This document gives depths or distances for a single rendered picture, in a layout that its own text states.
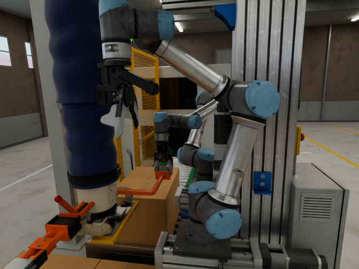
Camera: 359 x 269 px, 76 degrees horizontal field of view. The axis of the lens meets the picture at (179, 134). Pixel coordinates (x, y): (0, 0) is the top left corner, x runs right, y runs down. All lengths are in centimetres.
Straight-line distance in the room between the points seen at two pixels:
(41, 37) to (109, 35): 194
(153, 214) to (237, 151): 97
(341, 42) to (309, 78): 177
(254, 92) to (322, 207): 62
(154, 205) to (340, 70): 1106
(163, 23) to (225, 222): 62
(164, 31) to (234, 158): 44
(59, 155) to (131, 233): 123
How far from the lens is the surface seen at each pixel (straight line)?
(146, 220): 164
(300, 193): 110
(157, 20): 67
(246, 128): 76
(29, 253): 91
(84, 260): 185
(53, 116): 253
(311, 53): 1159
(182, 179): 285
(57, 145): 258
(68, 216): 102
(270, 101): 77
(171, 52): 80
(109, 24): 65
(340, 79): 1199
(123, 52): 64
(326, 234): 123
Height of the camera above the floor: 165
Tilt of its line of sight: 12 degrees down
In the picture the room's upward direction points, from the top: 1 degrees counter-clockwise
